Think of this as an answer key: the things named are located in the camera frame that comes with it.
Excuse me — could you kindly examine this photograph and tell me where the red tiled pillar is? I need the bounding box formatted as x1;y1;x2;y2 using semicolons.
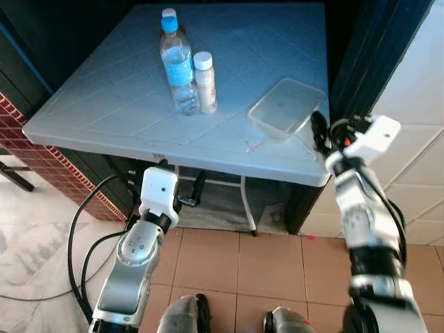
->
0;94;129;223

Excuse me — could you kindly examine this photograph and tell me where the blue capped water bottle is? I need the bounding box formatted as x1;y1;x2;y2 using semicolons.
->
160;15;200;117

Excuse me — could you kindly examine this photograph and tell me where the silver robot leg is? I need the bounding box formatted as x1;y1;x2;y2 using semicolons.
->
158;295;209;333
264;307;313;333

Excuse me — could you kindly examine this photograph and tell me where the small white milky bottle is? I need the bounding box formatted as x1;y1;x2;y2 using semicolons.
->
193;51;219;114

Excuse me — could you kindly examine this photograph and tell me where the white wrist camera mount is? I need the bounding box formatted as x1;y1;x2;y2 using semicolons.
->
343;114;402;166
139;166;180;221

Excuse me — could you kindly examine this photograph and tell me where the silver left robot leg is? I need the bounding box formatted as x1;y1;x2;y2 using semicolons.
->
158;295;209;333

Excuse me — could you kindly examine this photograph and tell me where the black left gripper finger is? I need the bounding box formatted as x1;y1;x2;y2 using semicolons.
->
190;170;207;207

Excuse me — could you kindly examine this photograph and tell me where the clear plastic food container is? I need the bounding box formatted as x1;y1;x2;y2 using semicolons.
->
248;77;327;143

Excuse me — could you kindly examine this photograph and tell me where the dark blue door frame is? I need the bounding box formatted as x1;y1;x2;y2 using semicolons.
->
330;0;434;146

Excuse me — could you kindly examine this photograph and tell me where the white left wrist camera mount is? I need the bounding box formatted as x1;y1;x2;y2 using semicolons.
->
139;166;180;221

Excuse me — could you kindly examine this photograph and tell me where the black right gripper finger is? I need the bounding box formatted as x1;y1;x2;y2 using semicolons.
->
310;111;331;155

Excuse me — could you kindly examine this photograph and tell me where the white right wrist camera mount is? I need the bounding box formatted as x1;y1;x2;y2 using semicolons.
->
343;114;402;166

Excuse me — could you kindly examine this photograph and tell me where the silver right robot leg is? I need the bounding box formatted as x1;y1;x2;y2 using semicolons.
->
264;307;313;333

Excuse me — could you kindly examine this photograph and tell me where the white plastic table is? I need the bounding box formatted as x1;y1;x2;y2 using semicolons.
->
21;2;332;237

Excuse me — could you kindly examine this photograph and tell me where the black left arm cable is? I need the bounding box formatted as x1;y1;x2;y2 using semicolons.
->
67;173;143;320
81;231;129;310

